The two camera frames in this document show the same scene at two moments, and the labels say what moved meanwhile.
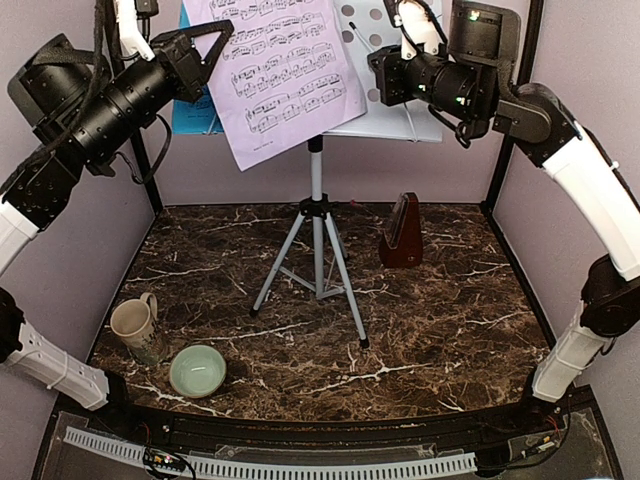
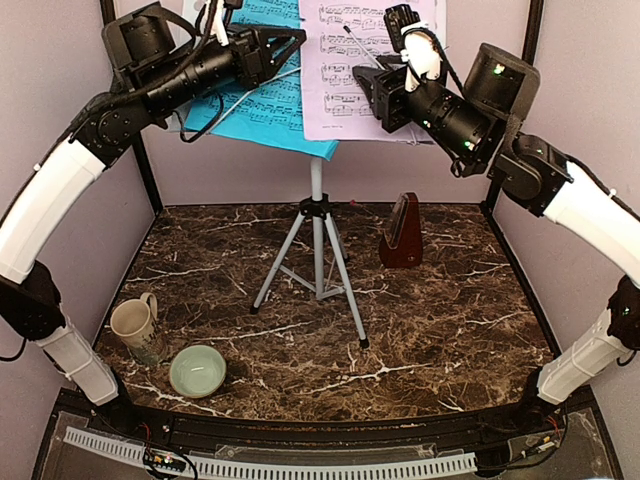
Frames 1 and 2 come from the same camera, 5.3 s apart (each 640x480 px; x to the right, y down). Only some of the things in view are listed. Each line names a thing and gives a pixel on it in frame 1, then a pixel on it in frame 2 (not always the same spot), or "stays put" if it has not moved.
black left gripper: (183, 59) -> (252, 48)
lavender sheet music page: (284, 75) -> (342, 34)
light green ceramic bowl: (197, 371) stays put
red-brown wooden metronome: (401, 244) stays put
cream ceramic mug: (134, 321) stays put
